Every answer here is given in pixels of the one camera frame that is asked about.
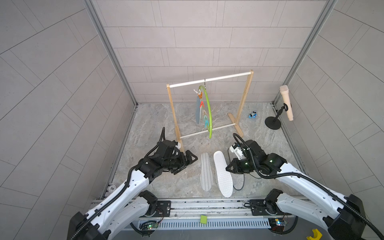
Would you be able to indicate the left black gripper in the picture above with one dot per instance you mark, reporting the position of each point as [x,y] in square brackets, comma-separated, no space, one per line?
[182,163]

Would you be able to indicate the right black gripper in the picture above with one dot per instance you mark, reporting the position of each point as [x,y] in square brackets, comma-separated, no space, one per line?
[234,167]

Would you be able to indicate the dark grey felt insole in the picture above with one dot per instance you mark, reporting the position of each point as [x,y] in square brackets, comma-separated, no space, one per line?
[238,180]

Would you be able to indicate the white textured foam insole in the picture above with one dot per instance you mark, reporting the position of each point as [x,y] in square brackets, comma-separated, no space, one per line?
[225,181]

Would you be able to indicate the grey blue insole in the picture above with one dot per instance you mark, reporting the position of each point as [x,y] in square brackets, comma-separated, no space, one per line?
[198,110]

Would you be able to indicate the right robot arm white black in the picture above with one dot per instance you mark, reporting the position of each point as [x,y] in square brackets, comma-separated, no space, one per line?
[343,217]

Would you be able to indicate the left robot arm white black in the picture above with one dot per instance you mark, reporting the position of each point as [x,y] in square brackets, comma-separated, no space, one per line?
[131,199]

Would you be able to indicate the black microphone stand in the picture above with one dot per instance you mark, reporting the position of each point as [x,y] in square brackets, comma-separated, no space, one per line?
[273,122]

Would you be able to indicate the blue toy car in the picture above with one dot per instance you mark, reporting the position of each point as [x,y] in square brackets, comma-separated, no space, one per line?
[253,115]

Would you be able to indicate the green sticky block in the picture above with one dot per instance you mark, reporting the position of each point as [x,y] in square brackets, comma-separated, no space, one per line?
[203,219]

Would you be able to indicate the right circuit board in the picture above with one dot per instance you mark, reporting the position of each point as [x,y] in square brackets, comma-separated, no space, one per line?
[277,224]

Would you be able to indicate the circuit board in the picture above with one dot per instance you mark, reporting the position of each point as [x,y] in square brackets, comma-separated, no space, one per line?
[149,225]
[277,224]

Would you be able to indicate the beige wooden microphone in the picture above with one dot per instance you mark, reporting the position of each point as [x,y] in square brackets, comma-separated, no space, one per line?
[284,91]

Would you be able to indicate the left circuit board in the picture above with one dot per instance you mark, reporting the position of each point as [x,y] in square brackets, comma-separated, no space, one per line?
[149,225]

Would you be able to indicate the yellow plastic hook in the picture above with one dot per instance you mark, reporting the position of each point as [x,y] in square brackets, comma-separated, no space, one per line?
[317,235]

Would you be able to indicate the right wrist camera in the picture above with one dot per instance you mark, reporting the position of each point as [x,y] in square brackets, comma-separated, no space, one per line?
[237,150]

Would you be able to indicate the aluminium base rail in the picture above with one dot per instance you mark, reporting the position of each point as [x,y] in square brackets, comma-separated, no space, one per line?
[238,208]

